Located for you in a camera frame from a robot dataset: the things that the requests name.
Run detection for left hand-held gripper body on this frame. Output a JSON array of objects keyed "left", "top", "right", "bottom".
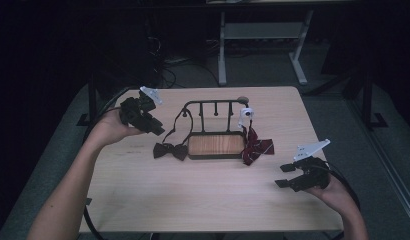
[{"left": 119, "top": 85, "right": 164, "bottom": 132}]

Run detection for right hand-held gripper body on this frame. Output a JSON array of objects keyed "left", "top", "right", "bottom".
[{"left": 290, "top": 138, "right": 331, "bottom": 193}]

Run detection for dark brown bow tie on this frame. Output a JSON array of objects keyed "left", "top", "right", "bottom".
[{"left": 152, "top": 107, "right": 194, "bottom": 162}]

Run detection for red striped bow tie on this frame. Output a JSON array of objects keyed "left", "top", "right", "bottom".
[{"left": 237, "top": 106, "right": 276, "bottom": 167}]

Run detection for black hook rack wooden base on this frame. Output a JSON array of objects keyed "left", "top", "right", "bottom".
[{"left": 182, "top": 99, "right": 251, "bottom": 160}]

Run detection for person's right hand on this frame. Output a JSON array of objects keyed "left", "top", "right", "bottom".
[{"left": 305, "top": 175, "right": 354, "bottom": 215}]

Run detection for person's left hand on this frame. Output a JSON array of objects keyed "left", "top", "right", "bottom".
[{"left": 83, "top": 108, "right": 145, "bottom": 148}]

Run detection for black stand leg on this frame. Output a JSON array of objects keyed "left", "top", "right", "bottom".
[
  {"left": 76, "top": 74, "right": 101, "bottom": 128},
  {"left": 359, "top": 68, "right": 390, "bottom": 130}
]

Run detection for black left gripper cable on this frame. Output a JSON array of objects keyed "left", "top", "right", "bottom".
[{"left": 82, "top": 86, "right": 141, "bottom": 240}]

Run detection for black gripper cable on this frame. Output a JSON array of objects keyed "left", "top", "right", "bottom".
[
  {"left": 82, "top": 86, "right": 141, "bottom": 240},
  {"left": 321, "top": 160, "right": 361, "bottom": 240}
]

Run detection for black floor cables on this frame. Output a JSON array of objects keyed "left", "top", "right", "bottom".
[{"left": 149, "top": 33, "right": 221, "bottom": 90}]

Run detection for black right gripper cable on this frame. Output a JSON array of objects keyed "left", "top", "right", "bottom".
[{"left": 321, "top": 160, "right": 361, "bottom": 240}]

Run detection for white metal desk frame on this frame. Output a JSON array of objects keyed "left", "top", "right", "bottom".
[{"left": 217, "top": 9, "right": 315, "bottom": 87}]

